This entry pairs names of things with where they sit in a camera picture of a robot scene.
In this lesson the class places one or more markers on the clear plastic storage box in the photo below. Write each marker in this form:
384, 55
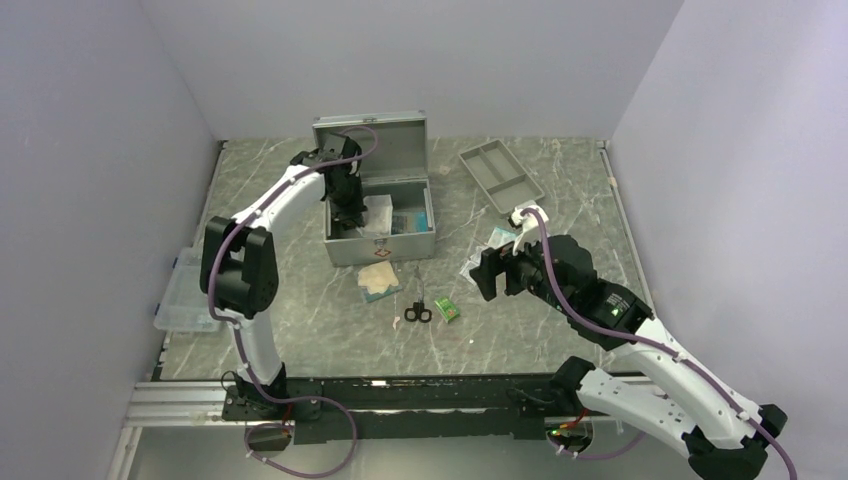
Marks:
183, 308

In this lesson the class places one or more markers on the blue white medical pouch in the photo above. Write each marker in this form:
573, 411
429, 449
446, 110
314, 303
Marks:
409, 222

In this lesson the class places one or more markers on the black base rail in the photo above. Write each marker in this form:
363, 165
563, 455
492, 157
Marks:
319, 410

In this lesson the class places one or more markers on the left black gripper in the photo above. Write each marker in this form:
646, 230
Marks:
352, 216

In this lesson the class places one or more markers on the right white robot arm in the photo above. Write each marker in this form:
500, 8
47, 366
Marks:
721, 433

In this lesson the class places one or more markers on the black handled scissors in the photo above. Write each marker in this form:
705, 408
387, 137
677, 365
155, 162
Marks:
418, 311

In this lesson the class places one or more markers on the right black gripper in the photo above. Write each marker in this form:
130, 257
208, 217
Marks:
501, 260

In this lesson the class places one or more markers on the small green box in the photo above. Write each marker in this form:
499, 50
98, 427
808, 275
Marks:
447, 309

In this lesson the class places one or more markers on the grey plastic divider tray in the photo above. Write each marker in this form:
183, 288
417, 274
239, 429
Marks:
503, 179

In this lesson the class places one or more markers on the cream latex gloves packet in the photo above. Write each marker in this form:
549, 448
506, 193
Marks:
377, 281

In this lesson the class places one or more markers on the clear gauze pad packet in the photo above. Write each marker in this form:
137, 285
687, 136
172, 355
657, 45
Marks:
378, 216

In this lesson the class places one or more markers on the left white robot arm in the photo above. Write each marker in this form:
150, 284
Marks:
239, 272

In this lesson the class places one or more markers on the teal white small packet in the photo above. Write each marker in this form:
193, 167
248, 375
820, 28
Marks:
500, 237

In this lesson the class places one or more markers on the clear bag alcohol wipes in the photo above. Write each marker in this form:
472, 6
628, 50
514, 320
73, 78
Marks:
473, 261

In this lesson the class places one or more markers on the grey metal medicine case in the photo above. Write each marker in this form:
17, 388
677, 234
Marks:
399, 168

